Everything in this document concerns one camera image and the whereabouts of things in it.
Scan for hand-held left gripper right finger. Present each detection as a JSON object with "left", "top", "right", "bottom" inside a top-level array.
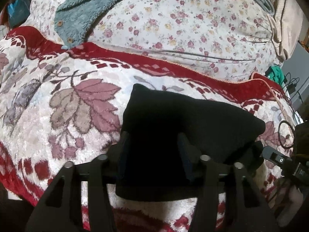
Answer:
[{"left": 177, "top": 134, "right": 282, "bottom": 232}]

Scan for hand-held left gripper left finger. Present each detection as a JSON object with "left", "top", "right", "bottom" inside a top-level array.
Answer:
[{"left": 24, "top": 130, "right": 131, "bottom": 232}]

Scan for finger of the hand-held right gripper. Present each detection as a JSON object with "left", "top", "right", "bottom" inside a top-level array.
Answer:
[{"left": 262, "top": 146, "right": 293, "bottom": 171}]

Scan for black pants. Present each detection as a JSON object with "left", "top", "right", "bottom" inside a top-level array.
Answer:
[{"left": 115, "top": 83, "right": 266, "bottom": 202}]

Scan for red white floral fleece blanket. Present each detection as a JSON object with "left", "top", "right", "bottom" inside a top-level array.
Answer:
[{"left": 0, "top": 25, "right": 305, "bottom": 232}]

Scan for green cloth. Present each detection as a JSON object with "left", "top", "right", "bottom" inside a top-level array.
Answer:
[{"left": 266, "top": 65, "right": 286, "bottom": 85}]

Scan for beige pillow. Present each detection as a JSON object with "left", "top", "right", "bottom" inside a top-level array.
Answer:
[{"left": 267, "top": 0, "right": 305, "bottom": 61}]

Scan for white floral quilt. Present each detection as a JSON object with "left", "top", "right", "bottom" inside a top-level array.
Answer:
[{"left": 29, "top": 0, "right": 283, "bottom": 83}]

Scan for teal fleece jacket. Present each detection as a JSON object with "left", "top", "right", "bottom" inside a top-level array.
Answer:
[{"left": 54, "top": 0, "right": 148, "bottom": 50}]

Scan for blue plastic bag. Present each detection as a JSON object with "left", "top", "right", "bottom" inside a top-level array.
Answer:
[{"left": 7, "top": 0, "right": 31, "bottom": 28}]

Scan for looped black cable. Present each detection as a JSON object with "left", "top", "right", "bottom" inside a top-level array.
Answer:
[{"left": 278, "top": 120, "right": 296, "bottom": 149}]

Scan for black charger with cables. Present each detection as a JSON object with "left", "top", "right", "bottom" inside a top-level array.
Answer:
[{"left": 283, "top": 72, "right": 305, "bottom": 122}]

